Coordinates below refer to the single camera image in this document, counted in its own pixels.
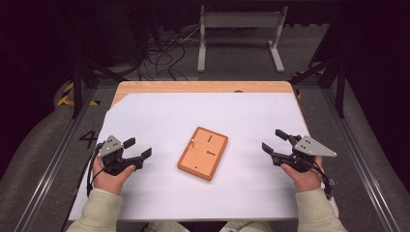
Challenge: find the black equipment case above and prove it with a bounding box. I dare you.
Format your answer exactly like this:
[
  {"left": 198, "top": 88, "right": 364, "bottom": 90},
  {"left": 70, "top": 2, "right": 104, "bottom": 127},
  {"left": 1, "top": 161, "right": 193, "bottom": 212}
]
[{"left": 95, "top": 3, "right": 154, "bottom": 67}]

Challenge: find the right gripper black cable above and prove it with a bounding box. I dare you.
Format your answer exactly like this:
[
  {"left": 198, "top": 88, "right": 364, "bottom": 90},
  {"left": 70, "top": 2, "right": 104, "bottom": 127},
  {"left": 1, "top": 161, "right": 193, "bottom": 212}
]
[{"left": 304, "top": 159, "right": 338, "bottom": 200}]

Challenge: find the white paper sheet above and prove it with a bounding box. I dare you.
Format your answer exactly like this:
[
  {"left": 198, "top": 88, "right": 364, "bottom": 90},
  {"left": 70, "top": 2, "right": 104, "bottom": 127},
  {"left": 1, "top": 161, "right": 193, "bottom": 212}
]
[{"left": 68, "top": 92, "right": 339, "bottom": 222}]

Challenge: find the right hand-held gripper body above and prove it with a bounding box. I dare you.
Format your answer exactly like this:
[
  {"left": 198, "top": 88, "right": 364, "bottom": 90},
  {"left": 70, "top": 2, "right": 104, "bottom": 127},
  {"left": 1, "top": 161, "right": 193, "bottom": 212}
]
[{"left": 272, "top": 134, "right": 338, "bottom": 173}]

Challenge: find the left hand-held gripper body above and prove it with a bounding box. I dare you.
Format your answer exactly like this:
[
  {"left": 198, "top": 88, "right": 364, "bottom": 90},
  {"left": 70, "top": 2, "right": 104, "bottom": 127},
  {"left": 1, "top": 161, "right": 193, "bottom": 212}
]
[{"left": 96, "top": 134, "right": 144, "bottom": 177}]

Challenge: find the person's right hand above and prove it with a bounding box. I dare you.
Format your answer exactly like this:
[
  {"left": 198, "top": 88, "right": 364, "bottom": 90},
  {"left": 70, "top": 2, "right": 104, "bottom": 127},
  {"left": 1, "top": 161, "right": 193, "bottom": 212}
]
[{"left": 279, "top": 156, "right": 324, "bottom": 193}]

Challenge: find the person's left hand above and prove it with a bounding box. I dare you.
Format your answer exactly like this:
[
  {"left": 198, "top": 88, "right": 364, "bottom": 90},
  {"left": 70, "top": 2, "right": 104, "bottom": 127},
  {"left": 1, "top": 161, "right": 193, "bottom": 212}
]
[{"left": 92, "top": 158, "right": 136, "bottom": 196}]

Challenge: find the black metal stand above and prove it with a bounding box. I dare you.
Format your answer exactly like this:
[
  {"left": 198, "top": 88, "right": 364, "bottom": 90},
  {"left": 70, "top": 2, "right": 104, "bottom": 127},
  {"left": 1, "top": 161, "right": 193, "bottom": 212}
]
[
  {"left": 66, "top": 6, "right": 129, "bottom": 120},
  {"left": 287, "top": 47, "right": 348, "bottom": 119}
]

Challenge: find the aluminium floor rail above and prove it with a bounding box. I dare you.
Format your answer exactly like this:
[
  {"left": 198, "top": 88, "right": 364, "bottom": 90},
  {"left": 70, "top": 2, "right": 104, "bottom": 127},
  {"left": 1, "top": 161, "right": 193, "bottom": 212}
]
[
  {"left": 322, "top": 87, "right": 404, "bottom": 232},
  {"left": 13, "top": 87, "right": 98, "bottom": 232}
]

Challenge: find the orange wooden tray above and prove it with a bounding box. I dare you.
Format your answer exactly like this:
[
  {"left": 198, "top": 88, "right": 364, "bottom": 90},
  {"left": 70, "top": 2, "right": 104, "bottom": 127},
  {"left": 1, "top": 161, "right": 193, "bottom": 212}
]
[{"left": 176, "top": 126, "right": 229, "bottom": 182}]

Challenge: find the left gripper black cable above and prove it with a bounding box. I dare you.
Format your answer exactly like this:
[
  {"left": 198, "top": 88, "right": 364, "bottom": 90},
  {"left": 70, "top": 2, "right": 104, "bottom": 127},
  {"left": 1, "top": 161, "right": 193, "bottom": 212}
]
[{"left": 85, "top": 143, "right": 105, "bottom": 197}]

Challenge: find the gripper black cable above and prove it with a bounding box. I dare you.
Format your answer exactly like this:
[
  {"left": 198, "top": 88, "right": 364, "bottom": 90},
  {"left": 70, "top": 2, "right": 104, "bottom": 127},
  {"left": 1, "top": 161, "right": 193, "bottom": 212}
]
[
  {"left": 304, "top": 159, "right": 338, "bottom": 200},
  {"left": 85, "top": 143, "right": 105, "bottom": 197}
]

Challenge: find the white metal stand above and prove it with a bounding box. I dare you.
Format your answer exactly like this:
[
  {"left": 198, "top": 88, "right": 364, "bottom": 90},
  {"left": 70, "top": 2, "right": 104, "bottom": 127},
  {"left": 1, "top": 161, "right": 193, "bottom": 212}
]
[{"left": 196, "top": 4, "right": 289, "bottom": 74}]

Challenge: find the tangle of black floor cables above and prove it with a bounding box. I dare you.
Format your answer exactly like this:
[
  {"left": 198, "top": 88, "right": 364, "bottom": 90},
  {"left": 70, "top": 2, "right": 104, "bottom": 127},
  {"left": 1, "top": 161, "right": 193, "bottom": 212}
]
[{"left": 134, "top": 25, "right": 209, "bottom": 82}]

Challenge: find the yellow black hazard tape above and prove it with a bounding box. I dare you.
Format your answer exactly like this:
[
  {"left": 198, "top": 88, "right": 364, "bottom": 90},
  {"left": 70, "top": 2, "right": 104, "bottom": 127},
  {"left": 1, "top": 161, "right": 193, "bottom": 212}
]
[
  {"left": 56, "top": 81, "right": 101, "bottom": 107},
  {"left": 293, "top": 69, "right": 325, "bottom": 101}
]

